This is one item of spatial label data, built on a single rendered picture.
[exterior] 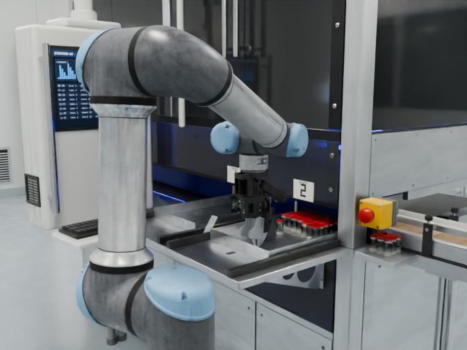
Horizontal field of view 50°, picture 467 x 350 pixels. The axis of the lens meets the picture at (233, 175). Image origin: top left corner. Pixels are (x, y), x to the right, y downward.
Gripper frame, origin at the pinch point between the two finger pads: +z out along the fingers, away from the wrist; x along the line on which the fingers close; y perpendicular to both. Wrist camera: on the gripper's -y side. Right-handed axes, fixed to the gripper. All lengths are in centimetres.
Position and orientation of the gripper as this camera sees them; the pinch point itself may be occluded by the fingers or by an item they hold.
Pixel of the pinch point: (259, 242)
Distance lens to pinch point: 136.3
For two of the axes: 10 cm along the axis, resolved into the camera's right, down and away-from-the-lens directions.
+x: 6.2, 1.4, -7.7
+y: -7.8, 1.1, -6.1
